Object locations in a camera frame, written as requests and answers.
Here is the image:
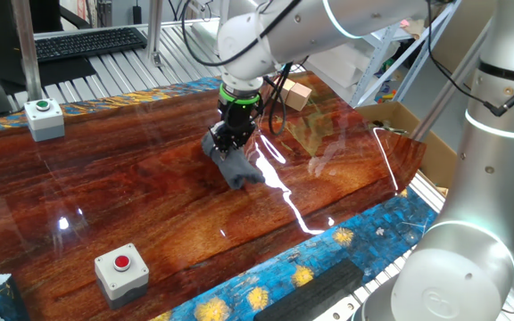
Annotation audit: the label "green push-button box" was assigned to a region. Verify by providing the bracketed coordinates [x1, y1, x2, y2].
[23, 98, 66, 143]

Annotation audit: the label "glossy wood-pattern table sheet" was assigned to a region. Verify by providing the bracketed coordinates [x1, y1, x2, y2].
[0, 70, 427, 321]

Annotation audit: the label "black arm cable with plug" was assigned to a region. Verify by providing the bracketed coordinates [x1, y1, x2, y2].
[426, 0, 514, 119]

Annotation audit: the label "white metal shelf rack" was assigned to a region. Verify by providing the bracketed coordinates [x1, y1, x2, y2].
[301, 17, 454, 108]

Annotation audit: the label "thin aluminium frame post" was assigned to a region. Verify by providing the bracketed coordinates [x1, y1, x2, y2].
[145, 0, 165, 67]

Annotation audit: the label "black gripper cable bundle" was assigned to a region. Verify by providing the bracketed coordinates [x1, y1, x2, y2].
[180, 0, 303, 137]

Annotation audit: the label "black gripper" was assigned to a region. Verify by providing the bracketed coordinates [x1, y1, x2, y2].
[209, 100, 259, 156]

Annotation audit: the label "black desk mat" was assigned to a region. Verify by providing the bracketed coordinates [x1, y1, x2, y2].
[0, 55, 98, 93]

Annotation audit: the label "light wooden block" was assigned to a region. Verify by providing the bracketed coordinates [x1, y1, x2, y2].
[286, 82, 313, 112]
[278, 78, 297, 103]

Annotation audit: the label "white foam boxes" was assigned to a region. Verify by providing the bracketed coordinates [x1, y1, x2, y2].
[303, 42, 374, 93]

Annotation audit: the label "black computer keyboard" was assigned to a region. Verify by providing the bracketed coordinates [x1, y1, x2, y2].
[33, 26, 148, 63]

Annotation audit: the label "grey-blue terry cloth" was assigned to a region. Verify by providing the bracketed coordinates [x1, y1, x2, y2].
[201, 132, 266, 191]

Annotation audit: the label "red push-button box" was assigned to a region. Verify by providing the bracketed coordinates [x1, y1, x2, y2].
[94, 243, 151, 310]

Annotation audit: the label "thick aluminium frame post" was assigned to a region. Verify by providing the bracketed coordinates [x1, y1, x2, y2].
[10, 0, 44, 102]

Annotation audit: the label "brown cardboard box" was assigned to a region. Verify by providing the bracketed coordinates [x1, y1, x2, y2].
[354, 101, 459, 189]

